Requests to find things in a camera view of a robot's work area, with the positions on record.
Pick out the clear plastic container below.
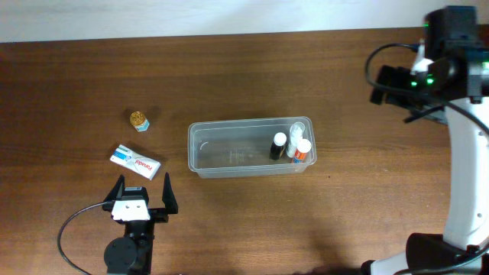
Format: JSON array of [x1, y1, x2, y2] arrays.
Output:
[[187, 116, 317, 179]]

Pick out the orange tube white cap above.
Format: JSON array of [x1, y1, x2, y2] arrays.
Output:
[[292, 138, 312, 163]]

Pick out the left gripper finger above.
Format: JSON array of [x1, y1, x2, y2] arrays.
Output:
[[162, 173, 179, 215], [103, 174, 125, 202]]

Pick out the small gold-lidded jar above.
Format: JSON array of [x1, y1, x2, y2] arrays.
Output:
[[129, 112, 150, 132]]

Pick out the white Panadol box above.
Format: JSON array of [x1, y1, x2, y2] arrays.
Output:
[[110, 144, 160, 180]]

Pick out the white clear-capped bottle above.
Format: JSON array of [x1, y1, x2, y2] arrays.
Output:
[[286, 122, 306, 158]]

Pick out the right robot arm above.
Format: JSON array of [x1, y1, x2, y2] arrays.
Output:
[[360, 5, 488, 275]]

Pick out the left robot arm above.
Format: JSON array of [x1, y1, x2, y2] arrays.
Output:
[[102, 173, 179, 275]]

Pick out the black bottle white cap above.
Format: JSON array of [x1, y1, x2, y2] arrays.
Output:
[[270, 132, 287, 160]]

